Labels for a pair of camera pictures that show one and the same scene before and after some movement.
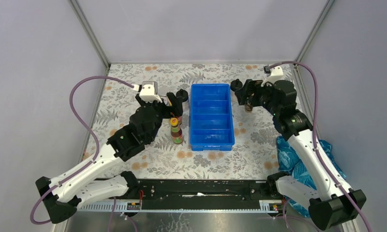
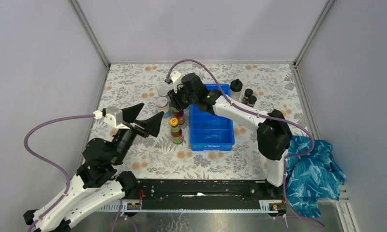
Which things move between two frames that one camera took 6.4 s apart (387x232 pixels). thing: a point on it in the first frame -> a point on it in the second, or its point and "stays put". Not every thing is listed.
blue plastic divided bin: (211, 120) stays put
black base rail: (194, 195) stays put
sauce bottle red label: (180, 120) stays put
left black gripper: (176, 104) -> (152, 125)
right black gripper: (249, 88) -> (174, 97)
